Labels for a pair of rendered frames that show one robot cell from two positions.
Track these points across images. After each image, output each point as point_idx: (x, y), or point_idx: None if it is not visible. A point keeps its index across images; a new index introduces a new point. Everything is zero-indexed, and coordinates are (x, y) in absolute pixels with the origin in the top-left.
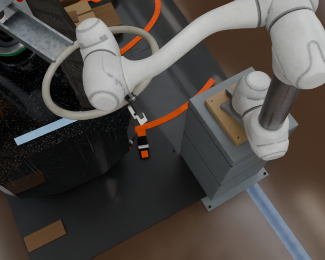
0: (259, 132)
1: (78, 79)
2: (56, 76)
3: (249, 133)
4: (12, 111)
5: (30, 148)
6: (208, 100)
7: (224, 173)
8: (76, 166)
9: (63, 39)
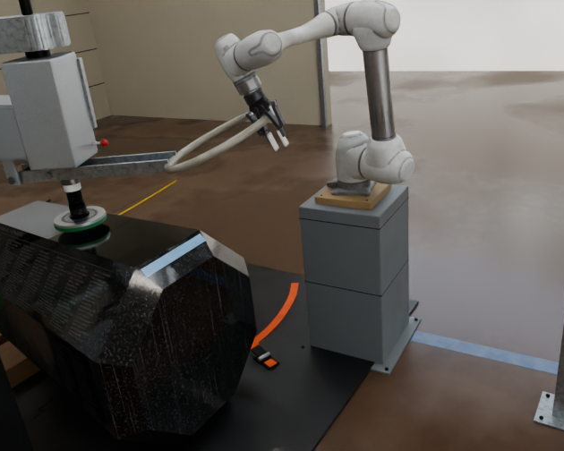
0: (381, 146)
1: None
2: (153, 225)
3: (375, 163)
4: (123, 255)
5: (161, 279)
6: (318, 196)
7: (377, 257)
8: (206, 348)
9: (163, 156)
